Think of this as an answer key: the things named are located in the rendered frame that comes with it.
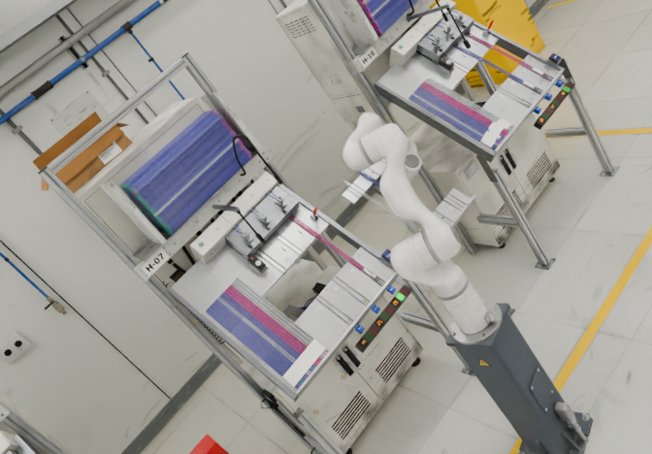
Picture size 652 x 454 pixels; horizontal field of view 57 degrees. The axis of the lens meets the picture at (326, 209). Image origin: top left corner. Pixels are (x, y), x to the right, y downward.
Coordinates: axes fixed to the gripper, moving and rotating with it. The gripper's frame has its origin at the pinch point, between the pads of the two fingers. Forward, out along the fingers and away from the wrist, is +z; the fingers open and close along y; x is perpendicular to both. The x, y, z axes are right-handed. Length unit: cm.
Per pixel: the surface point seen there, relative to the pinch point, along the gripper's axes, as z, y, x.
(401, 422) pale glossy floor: 63, 63, 67
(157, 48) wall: 87, -23, -191
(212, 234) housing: 6, 66, -49
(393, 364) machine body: 62, 44, 48
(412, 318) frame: 44, 25, 41
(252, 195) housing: 6, 41, -49
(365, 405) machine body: 63, 68, 49
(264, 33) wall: 110, -95, -162
